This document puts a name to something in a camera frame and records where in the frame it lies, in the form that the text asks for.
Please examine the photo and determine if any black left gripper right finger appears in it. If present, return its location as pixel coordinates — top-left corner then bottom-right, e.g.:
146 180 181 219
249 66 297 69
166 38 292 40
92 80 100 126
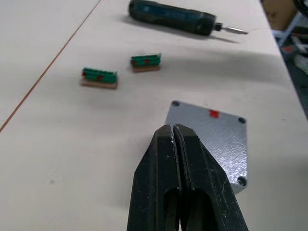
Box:
173 123 249 231

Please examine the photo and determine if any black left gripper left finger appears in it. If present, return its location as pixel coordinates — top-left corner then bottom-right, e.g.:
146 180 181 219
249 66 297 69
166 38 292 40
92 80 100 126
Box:
127 124 181 231

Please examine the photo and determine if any grey metal box lid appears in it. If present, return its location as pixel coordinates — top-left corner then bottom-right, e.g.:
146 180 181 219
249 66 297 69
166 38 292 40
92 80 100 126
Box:
165 100 249 195

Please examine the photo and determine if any dark green electric screwdriver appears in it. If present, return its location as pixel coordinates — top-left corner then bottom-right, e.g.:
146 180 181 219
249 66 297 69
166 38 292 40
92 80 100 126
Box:
128 0 249 37

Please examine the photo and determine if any brown cardboard box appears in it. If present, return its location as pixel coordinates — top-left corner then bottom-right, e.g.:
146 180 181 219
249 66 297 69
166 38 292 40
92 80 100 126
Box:
261 0 299 31

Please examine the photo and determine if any green terminal block on wood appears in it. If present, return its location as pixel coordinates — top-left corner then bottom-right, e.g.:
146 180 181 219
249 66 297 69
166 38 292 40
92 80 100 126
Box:
80 67 119 90
130 52 162 73

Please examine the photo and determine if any white metal frame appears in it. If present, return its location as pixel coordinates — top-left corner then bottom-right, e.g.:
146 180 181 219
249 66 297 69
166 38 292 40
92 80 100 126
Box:
279 11 308 51

